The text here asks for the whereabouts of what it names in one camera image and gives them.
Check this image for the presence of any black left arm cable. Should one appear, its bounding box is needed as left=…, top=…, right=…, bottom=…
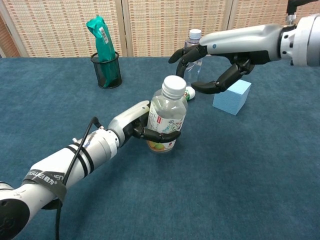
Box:
left=55, top=116, right=103, bottom=240

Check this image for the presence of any labelled tea drink bottle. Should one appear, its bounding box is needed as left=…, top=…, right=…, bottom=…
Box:
left=146, top=75, right=189, bottom=154

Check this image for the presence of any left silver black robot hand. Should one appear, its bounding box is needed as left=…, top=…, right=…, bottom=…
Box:
left=107, top=100, right=182, bottom=148

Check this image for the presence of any small white green object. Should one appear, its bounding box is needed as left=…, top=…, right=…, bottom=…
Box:
left=184, top=86, right=196, bottom=101

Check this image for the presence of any black printed velcro strap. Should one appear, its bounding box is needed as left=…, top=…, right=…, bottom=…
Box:
left=23, top=172, right=68, bottom=202

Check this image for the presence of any blue carpet table cloth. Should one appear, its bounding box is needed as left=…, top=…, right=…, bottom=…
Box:
left=0, top=56, right=320, bottom=240

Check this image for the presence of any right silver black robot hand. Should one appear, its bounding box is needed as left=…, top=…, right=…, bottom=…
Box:
left=168, top=23, right=285, bottom=95

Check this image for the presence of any light blue foam cube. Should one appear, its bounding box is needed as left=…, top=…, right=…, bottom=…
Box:
left=212, top=79, right=252, bottom=116

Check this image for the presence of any brown woven screen panel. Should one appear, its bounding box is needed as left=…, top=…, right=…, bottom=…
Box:
left=0, top=14, right=22, bottom=59

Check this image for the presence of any bamboo folding screen panel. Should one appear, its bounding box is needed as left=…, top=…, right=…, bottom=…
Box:
left=122, top=0, right=233, bottom=58
left=0, top=0, right=126, bottom=58
left=227, top=0, right=320, bottom=57

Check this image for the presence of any clear water bottle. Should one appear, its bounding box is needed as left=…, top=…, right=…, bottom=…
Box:
left=183, top=28, right=204, bottom=87

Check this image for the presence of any green plastic packet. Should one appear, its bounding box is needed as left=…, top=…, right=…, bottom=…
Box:
left=86, top=14, right=118, bottom=87

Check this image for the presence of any black mesh pen cup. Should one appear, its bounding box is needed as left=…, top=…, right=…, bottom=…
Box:
left=90, top=51, right=123, bottom=90

